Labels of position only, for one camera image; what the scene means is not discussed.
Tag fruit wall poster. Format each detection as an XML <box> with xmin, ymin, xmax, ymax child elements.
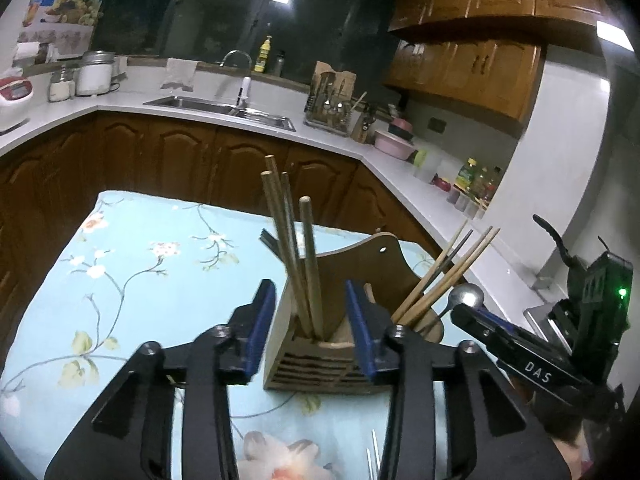
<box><xmin>17</xmin><ymin>0</ymin><xmax>118</xmax><ymax>58</ymax></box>

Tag clear oil bottle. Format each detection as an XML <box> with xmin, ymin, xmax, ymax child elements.
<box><xmin>476</xmin><ymin>165</ymin><xmax>503</xmax><ymax>202</ymax></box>

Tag bundle of chopsticks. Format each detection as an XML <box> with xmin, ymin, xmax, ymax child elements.
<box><xmin>391</xmin><ymin>226</ymin><xmax>496</xmax><ymax>322</ymax></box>

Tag white kitchen countertop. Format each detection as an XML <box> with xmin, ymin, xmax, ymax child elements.
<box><xmin>0</xmin><ymin>55</ymin><xmax>551</xmax><ymax>321</ymax></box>

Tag grey dish cloth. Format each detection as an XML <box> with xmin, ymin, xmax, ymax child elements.
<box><xmin>162</xmin><ymin>58</ymin><xmax>201</xmax><ymax>92</ymax></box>

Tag wooden upper cabinets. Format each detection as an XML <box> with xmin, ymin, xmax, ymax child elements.
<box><xmin>384</xmin><ymin>0</ymin><xmax>607</xmax><ymax>127</ymax></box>

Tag metal spoon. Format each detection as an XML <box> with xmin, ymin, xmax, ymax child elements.
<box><xmin>437</xmin><ymin>283</ymin><xmax>485</xmax><ymax>322</ymax></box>

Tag wooden knife block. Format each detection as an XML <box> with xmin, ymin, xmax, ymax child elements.
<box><xmin>350</xmin><ymin>105</ymin><xmax>379</xmax><ymax>144</ymax></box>

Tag person's right hand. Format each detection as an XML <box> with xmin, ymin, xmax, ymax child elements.
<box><xmin>544</xmin><ymin>400</ymin><xmax>601</xmax><ymax>480</ymax></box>

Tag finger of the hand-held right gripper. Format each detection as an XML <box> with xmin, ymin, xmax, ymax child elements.
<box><xmin>519</xmin><ymin>327</ymin><xmax>569</xmax><ymax>362</ymax></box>
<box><xmin>451</xmin><ymin>305</ymin><xmax>587</xmax><ymax>402</ymax></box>

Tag pink basin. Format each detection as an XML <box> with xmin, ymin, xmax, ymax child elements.
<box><xmin>374</xmin><ymin>129</ymin><xmax>417</xmax><ymax>162</ymax></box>

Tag wooden utensil holder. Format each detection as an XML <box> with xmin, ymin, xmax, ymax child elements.
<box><xmin>262</xmin><ymin>232</ymin><xmax>446</xmax><ymax>392</ymax></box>

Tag yellow label oil bottle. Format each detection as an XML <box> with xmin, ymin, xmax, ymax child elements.
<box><xmin>455</xmin><ymin>157</ymin><xmax>480</xmax><ymax>197</ymax></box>

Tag wooden base cabinets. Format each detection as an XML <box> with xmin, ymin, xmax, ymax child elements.
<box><xmin>0</xmin><ymin>110</ymin><xmax>451</xmax><ymax>311</ymax></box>

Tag chrome faucet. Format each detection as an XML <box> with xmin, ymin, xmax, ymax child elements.
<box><xmin>219</xmin><ymin>50</ymin><xmax>252</xmax><ymax>109</ymax></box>

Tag stainless steel sink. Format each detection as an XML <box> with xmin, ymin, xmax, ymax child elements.
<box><xmin>143</xmin><ymin>95</ymin><xmax>297</xmax><ymax>132</ymax></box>

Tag white rice cooker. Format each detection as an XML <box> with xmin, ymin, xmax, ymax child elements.
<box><xmin>0</xmin><ymin>76</ymin><xmax>35</xmax><ymax>133</ymax></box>

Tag thin wooden chopstick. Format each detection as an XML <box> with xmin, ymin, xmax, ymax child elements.
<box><xmin>395</xmin><ymin>219</ymin><xmax>470</xmax><ymax>318</ymax></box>
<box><xmin>401</xmin><ymin>229</ymin><xmax>502</xmax><ymax>327</ymax></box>

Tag row of spice jars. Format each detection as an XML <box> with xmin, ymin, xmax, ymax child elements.
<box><xmin>446</xmin><ymin>187</ymin><xmax>490</xmax><ymax>219</ymax></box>

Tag wooden cutting board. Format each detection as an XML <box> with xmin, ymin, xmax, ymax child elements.
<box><xmin>311</xmin><ymin>60</ymin><xmax>357</xmax><ymax>111</ymax></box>

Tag metal chopstick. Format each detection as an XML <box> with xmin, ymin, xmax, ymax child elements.
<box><xmin>432</xmin><ymin>229</ymin><xmax>475</xmax><ymax>283</ymax></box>
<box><xmin>265</xmin><ymin>232</ymin><xmax>287</xmax><ymax>262</ymax></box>
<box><xmin>259</xmin><ymin>230</ymin><xmax>283</xmax><ymax>256</ymax></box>

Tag yellow dish soap bottle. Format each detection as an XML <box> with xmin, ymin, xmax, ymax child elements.
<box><xmin>254</xmin><ymin>35</ymin><xmax>274</xmax><ymax>74</ymax></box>

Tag blue floral tablecloth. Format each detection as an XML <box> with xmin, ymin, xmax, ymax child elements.
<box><xmin>0</xmin><ymin>190</ymin><xmax>451</xmax><ymax>480</ymax></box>

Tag metal dish rack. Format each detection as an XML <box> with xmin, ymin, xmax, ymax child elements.
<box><xmin>303</xmin><ymin>72</ymin><xmax>352</xmax><ymax>137</ymax></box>

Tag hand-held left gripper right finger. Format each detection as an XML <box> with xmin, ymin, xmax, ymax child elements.
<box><xmin>345</xmin><ymin>280</ymin><xmax>573</xmax><ymax>480</ymax></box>

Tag thick wooden chopstick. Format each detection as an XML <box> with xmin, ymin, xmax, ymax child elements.
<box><xmin>280</xmin><ymin>171</ymin><xmax>308</xmax><ymax>311</ymax></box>
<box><xmin>261</xmin><ymin>155</ymin><xmax>313</xmax><ymax>336</ymax></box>
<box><xmin>298</xmin><ymin>196</ymin><xmax>326</xmax><ymax>341</ymax></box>

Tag dark window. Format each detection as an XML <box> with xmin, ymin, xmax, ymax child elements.
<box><xmin>92</xmin><ymin>0</ymin><xmax>403</xmax><ymax>88</ymax></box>

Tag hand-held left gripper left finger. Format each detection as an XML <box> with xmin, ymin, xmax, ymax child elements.
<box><xmin>44</xmin><ymin>279</ymin><xmax>277</xmax><ymax>480</ymax></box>

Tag white pot with metal lid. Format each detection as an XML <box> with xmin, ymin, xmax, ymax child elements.
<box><xmin>76</xmin><ymin>51</ymin><xmax>121</xmax><ymax>97</ymax></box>

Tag dark bowl with pink rim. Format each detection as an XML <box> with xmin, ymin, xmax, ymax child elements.
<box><xmin>390</xmin><ymin>117</ymin><xmax>415</xmax><ymax>144</ymax></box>

